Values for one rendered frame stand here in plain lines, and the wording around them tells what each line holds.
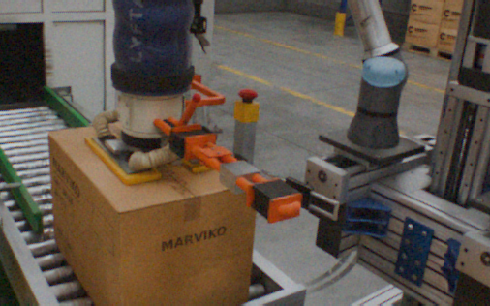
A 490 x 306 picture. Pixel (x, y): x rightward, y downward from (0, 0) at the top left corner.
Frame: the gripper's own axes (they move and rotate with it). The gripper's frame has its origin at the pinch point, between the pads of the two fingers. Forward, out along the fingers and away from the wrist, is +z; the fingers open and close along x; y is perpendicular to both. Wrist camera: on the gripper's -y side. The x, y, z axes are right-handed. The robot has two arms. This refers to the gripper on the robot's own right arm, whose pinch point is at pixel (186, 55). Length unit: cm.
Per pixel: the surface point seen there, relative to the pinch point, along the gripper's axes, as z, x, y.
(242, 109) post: 18.9, 18.5, 9.6
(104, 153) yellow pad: 20, -40, 28
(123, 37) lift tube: -14, -36, 33
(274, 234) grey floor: 117, 85, -48
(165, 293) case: 49, -35, 59
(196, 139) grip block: 7, -28, 59
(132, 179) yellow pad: 20, -39, 47
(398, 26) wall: 99, 746, -561
